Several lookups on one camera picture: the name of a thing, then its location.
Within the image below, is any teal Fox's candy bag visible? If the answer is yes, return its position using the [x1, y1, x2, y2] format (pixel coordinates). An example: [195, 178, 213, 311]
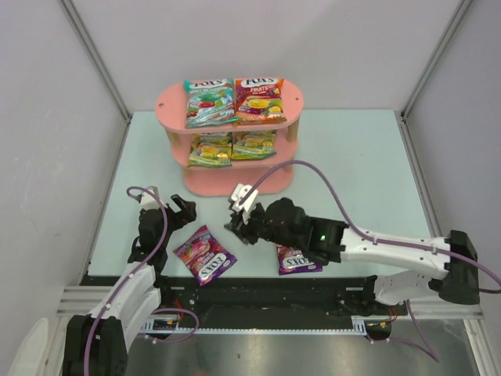
[183, 78, 236, 128]

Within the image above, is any purple Fox's bag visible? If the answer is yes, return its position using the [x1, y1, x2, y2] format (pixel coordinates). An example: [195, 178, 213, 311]
[276, 244, 323, 276]
[174, 226, 237, 287]

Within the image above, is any pink three-tier wooden shelf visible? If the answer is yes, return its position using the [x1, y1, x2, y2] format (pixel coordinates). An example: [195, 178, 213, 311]
[155, 80, 304, 197]

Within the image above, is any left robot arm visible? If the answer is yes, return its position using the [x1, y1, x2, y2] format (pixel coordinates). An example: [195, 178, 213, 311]
[62, 186, 196, 375]

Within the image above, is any green Fox's candy bag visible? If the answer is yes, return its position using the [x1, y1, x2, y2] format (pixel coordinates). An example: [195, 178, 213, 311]
[187, 132, 232, 168]

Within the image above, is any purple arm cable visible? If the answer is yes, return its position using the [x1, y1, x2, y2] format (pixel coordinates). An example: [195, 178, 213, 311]
[84, 187, 169, 376]
[238, 159, 501, 294]

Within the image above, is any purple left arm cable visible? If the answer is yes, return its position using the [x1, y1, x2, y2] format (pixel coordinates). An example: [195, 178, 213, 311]
[84, 187, 169, 376]

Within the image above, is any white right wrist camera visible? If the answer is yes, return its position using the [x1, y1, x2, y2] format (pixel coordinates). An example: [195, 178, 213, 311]
[229, 183, 258, 224]

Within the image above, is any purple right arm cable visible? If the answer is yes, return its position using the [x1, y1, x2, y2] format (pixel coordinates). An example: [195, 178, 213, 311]
[238, 159, 501, 294]

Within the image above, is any yellow-green Fox's candy bag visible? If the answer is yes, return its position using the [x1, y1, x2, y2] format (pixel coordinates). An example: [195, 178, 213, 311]
[232, 131, 276, 161]

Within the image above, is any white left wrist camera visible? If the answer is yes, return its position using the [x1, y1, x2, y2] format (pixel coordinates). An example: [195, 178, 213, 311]
[136, 186, 160, 211]

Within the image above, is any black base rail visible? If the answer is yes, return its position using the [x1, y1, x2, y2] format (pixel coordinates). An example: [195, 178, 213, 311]
[153, 276, 407, 333]

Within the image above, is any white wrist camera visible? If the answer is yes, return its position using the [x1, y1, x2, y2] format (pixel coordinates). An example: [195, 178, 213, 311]
[229, 183, 258, 224]
[136, 186, 160, 211]

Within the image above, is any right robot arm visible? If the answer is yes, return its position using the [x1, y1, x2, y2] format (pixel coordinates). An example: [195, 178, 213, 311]
[225, 197, 480, 306]

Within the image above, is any orange Fox's candy bag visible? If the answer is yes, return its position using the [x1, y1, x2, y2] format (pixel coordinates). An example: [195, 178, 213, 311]
[235, 78, 287, 125]

